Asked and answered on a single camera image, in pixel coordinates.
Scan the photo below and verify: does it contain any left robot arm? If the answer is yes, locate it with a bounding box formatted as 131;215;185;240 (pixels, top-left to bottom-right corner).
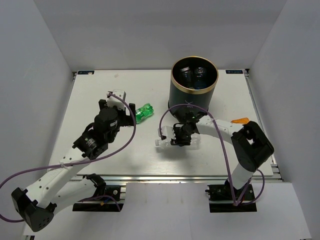
11;94;136;232

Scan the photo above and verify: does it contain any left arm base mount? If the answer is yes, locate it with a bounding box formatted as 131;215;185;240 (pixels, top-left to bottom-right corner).
72;184;126;213

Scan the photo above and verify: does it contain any dark bin with gold rim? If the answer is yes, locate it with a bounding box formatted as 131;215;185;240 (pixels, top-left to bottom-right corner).
167;56;219;120

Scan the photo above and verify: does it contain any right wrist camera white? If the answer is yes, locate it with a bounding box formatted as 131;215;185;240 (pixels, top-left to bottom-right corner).
158;125;176;140

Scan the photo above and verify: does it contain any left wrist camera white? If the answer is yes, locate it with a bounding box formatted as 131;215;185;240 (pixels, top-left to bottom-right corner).
106;89;126;111

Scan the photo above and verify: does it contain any clear bottle blue label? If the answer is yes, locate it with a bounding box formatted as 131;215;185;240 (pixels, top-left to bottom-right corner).
193;66;208;90
154;133;201;150

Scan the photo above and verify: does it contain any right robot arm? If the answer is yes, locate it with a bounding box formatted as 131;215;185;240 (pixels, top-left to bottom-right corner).
170;104;275;204

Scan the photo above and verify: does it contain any left blue table sticker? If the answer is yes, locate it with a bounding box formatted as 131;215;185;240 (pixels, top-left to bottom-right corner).
77;70;95;75

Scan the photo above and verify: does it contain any right blue table sticker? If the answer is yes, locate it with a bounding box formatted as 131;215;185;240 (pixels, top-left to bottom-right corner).
225;69;243;74

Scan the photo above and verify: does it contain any crushed green plastic bottle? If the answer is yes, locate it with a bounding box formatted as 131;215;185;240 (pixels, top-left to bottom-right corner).
135;103;154;124

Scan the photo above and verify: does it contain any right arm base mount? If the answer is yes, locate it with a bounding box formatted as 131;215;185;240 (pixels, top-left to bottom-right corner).
205;184;257;213

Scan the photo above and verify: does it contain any orange object on table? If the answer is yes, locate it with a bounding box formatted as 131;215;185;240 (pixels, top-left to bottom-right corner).
231;117;250;125

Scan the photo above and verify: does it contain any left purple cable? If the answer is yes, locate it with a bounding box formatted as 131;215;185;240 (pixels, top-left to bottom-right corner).
0;93;137;223

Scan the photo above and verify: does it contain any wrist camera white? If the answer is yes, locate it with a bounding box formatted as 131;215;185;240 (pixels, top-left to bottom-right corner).
106;89;126;111
158;125;176;140

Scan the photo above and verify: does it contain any blue table sticker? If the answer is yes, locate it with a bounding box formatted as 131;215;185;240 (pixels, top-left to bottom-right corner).
77;70;95;75
225;69;243;74

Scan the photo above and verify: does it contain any clear bottle green white label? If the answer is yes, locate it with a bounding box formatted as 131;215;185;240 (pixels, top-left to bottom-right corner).
179;66;193;89

